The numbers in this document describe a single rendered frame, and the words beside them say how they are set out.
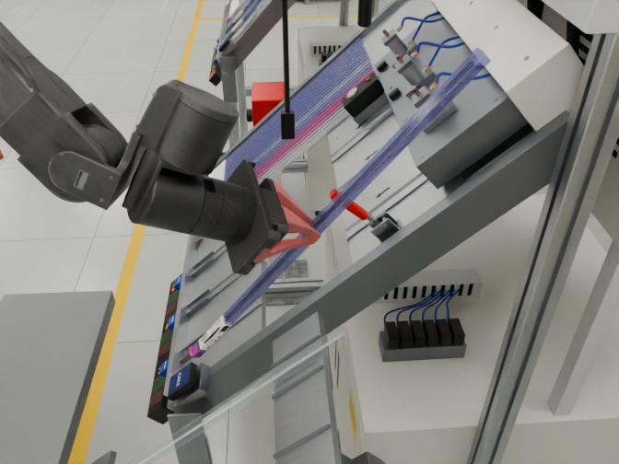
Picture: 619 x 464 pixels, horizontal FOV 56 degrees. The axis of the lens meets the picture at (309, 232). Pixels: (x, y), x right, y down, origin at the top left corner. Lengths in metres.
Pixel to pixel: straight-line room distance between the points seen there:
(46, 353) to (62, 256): 1.28
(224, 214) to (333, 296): 0.30
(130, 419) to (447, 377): 1.06
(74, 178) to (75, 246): 2.07
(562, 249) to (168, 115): 0.51
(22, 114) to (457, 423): 0.85
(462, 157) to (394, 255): 0.15
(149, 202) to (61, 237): 2.15
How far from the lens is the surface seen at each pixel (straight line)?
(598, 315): 0.98
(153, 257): 2.42
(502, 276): 1.39
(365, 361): 1.15
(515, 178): 0.74
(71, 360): 1.26
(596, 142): 0.72
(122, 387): 1.98
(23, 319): 1.39
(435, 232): 0.75
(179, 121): 0.49
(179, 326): 1.08
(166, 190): 0.51
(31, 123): 0.52
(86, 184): 0.51
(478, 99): 0.76
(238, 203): 0.54
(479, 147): 0.75
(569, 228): 0.77
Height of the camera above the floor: 1.50
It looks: 37 degrees down
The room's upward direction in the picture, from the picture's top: straight up
